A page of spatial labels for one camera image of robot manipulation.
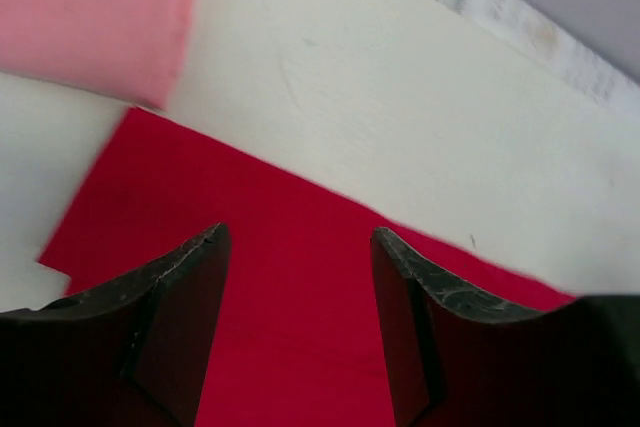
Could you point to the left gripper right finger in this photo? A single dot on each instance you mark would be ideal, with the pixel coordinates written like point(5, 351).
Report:
point(458, 355)

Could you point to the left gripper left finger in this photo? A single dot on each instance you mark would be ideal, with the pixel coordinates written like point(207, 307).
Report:
point(133, 351)

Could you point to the red t shirt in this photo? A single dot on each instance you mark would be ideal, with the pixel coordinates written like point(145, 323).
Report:
point(298, 340)

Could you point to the folded pink t shirt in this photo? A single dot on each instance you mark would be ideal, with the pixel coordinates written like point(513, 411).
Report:
point(131, 50)

